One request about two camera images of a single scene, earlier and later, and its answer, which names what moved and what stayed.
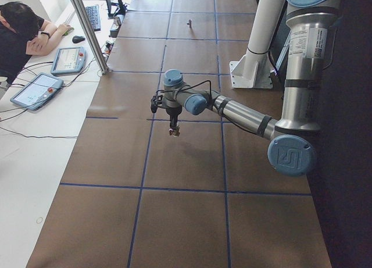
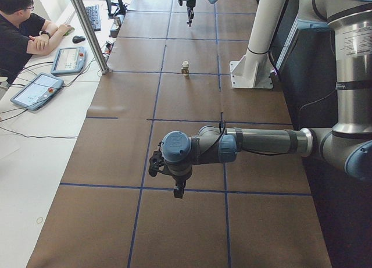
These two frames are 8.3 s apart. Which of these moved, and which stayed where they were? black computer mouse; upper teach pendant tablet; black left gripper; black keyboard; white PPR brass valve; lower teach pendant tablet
Moved: black left gripper; white PPR brass valve
Stayed: lower teach pendant tablet; upper teach pendant tablet; black keyboard; black computer mouse
